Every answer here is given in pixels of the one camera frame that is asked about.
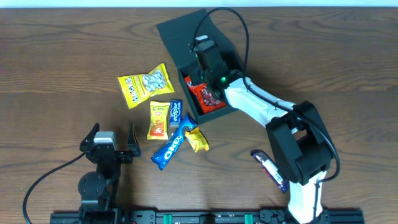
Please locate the blue Oreo cookie pack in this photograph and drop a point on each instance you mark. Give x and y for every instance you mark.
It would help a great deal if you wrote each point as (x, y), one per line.
(162, 157)

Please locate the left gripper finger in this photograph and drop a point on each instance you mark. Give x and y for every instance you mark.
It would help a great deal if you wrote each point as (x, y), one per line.
(131, 140)
(91, 135)

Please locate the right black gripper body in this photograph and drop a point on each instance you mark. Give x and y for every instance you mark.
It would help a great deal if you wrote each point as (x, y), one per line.
(198, 74)

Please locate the yellow orange snack packet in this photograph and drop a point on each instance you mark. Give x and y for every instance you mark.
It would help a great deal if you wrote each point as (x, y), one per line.
(158, 129)

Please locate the dark blue chocolate bar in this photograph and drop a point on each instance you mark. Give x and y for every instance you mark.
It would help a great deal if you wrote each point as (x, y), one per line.
(270, 168)

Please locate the small yellow cracker packet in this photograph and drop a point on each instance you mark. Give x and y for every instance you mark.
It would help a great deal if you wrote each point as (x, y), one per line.
(197, 140)

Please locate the red Hacks candy bag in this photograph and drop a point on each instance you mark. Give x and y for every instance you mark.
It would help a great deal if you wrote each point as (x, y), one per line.
(204, 97)

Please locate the yellow Hacks candy bag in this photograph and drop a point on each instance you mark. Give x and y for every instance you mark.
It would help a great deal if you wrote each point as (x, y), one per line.
(139, 88)

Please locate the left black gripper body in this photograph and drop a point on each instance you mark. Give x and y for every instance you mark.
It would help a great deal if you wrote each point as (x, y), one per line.
(109, 154)

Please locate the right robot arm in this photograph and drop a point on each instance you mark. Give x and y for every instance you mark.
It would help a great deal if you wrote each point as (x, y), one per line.
(300, 143)

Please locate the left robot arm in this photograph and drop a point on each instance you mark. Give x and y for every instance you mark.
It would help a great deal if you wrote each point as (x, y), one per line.
(98, 189)

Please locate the blue Eclipse mint box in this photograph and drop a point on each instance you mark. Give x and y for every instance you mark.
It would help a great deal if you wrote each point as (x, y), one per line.
(176, 107)

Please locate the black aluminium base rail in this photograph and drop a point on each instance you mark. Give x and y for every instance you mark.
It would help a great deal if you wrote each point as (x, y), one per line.
(153, 217)

